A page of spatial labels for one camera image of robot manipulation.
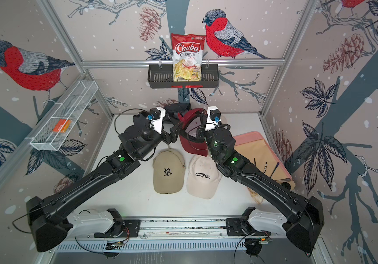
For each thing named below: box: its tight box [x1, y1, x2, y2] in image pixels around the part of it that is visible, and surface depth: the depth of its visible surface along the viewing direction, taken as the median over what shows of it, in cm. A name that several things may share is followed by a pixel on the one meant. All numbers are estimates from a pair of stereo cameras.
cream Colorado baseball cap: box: [186, 151, 223, 200], surface depth 87 cm
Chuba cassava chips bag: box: [170, 33, 207, 82], surface depth 87 cm
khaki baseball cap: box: [152, 148, 187, 194], surface depth 89 cm
